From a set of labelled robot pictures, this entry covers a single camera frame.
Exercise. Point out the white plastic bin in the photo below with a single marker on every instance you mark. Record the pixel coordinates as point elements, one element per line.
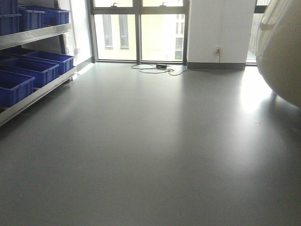
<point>279,49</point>

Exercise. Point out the steel shelf with crates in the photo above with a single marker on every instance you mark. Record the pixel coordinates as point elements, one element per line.
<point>17,44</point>

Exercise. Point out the black power adapter on floor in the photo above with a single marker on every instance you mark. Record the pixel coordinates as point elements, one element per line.
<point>161,66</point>

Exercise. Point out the blue crate lower back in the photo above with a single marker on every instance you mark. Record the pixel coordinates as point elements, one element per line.
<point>65,62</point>

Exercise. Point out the blue crate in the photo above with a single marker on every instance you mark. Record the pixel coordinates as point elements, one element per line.
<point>30,19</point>
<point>9,17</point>
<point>14,87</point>
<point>65,62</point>
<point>52,16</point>
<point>43,72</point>

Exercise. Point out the blue crate lower middle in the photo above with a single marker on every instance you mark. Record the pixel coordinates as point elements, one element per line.
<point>43,72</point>

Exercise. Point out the blue crate upper back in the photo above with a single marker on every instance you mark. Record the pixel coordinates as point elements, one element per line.
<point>52,16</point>

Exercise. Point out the blue crate lower front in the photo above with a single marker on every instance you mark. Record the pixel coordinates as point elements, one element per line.
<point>14,87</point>

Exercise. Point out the blue crate upper middle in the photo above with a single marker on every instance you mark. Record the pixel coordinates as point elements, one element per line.
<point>30,19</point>

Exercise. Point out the blue crate upper front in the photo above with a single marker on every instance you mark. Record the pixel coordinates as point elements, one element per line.
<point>9,17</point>

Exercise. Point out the window frame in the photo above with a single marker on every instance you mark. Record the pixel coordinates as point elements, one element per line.
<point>175,31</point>

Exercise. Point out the wall power socket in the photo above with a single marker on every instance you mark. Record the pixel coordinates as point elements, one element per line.
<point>218,51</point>

